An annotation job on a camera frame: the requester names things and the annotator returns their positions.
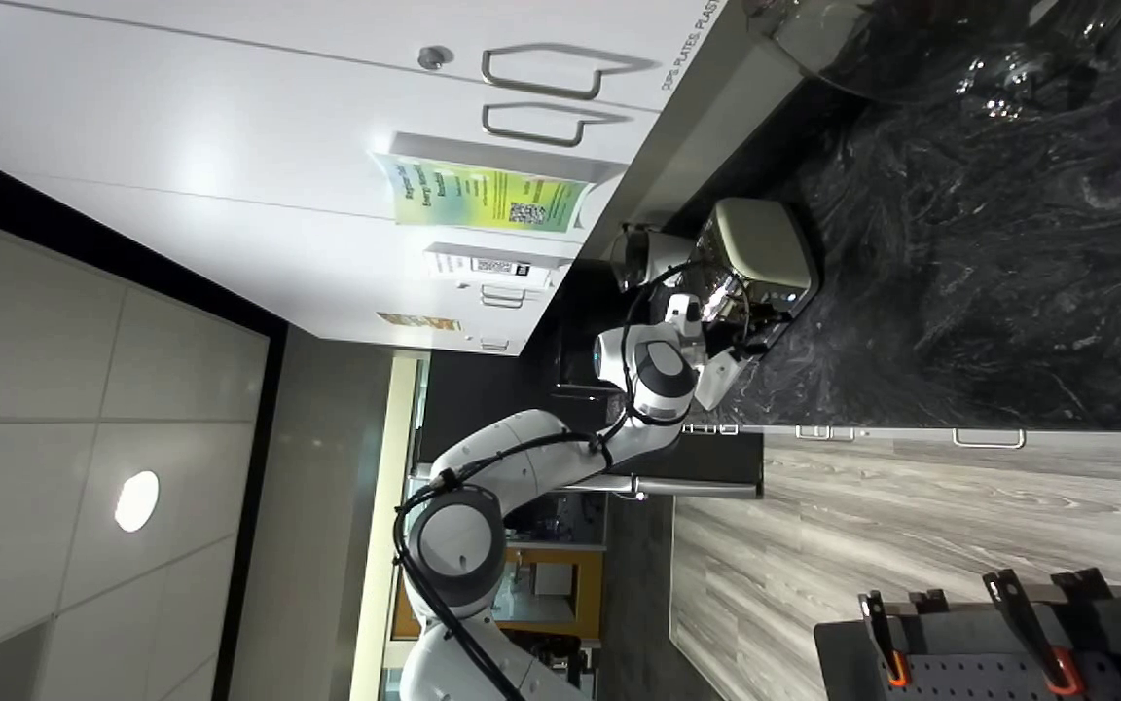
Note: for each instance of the wooden table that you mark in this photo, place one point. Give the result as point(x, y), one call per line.
point(561, 590)

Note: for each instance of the black cart bracket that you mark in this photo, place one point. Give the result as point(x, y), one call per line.
point(927, 600)
point(1085, 586)

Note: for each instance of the orange sticker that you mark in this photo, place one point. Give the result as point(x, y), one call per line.
point(416, 321)

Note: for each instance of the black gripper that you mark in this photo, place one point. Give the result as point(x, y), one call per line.
point(740, 338)

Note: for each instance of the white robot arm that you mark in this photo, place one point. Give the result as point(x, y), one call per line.
point(522, 455)

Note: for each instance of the round cabinet lock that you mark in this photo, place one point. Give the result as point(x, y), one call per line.
point(435, 55)

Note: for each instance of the round ceiling light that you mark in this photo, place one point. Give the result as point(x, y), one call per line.
point(137, 499)

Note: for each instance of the white upper cabinet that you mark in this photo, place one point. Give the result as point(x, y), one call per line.
point(195, 141)

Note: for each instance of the black clamp with orange tip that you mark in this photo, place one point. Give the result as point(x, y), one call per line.
point(1033, 638)
point(883, 644)

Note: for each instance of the white printed label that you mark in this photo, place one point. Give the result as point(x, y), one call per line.
point(496, 263)

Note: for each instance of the green and yellow poster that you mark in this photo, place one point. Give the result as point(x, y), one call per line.
point(483, 198)

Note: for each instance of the black and silver appliance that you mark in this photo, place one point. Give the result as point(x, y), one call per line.
point(645, 260)

